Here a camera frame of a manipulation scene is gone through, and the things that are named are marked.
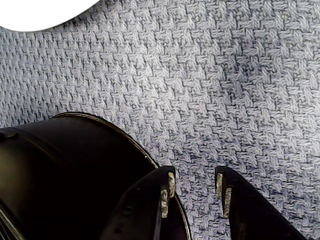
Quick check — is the black metal bucket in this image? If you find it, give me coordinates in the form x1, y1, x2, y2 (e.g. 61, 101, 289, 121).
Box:
0, 111, 191, 240

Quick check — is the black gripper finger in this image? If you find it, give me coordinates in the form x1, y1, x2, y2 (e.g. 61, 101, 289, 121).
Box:
98, 165, 176, 240
214, 165, 310, 240

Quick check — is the white round plate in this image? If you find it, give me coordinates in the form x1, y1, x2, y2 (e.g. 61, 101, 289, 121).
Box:
0, 0, 101, 33

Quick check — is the blue woven table cloth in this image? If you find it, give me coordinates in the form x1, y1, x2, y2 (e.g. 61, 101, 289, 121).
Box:
0, 0, 320, 240

